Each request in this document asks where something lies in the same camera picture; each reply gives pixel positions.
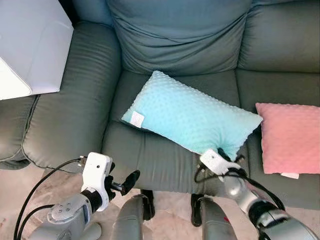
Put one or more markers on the teal dotted minky pillow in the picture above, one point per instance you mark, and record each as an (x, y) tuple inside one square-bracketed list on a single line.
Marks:
[(190, 115)]

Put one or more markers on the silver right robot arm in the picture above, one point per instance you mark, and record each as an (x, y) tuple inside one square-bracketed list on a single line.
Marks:
[(280, 225)]

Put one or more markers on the pink dotted minky pillow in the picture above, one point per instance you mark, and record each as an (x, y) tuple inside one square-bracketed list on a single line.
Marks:
[(292, 137)]

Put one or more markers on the grey-green fabric sofa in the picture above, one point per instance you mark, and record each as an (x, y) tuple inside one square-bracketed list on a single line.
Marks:
[(75, 110)]

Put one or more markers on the grey-blue sofa back cushion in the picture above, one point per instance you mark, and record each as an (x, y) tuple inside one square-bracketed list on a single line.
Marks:
[(180, 35)]

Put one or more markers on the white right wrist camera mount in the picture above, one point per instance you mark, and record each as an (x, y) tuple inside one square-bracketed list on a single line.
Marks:
[(214, 162)]

